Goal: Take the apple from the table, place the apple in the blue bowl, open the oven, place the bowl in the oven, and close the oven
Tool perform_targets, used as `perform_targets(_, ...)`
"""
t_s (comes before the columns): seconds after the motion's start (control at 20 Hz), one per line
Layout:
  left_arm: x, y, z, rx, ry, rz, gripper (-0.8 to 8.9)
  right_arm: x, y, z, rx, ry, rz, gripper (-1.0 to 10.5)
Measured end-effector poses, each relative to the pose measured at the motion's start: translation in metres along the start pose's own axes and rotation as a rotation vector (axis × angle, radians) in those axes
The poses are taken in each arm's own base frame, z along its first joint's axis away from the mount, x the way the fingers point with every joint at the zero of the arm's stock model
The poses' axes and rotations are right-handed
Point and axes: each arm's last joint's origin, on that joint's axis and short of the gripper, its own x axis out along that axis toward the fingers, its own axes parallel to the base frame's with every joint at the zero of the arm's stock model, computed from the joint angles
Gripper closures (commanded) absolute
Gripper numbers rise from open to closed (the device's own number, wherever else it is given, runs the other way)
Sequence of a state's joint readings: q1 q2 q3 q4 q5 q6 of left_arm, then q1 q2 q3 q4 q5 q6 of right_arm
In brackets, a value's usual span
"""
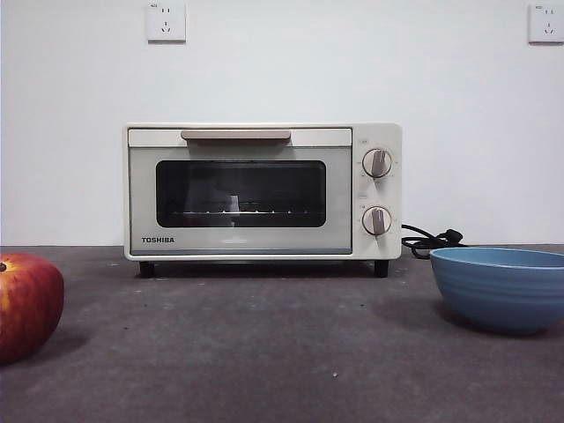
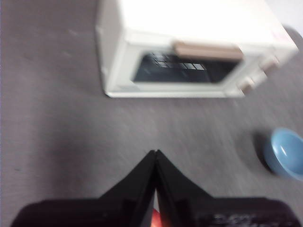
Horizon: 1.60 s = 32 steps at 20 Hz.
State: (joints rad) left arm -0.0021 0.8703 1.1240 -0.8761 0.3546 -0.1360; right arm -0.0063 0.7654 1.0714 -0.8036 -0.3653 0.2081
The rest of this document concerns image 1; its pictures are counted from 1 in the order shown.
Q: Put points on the blue ribbed bowl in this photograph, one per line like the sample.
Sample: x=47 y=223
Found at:
x=498 y=295

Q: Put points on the red yellow apple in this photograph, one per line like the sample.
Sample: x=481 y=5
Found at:
x=26 y=308

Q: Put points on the beige oven knob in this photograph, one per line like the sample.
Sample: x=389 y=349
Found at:
x=377 y=220
x=378 y=163

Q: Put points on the cream Toshiba toaster oven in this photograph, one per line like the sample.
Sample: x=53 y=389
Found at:
x=379 y=132

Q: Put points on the white wall socket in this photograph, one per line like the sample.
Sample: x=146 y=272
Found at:
x=546 y=24
x=166 y=24

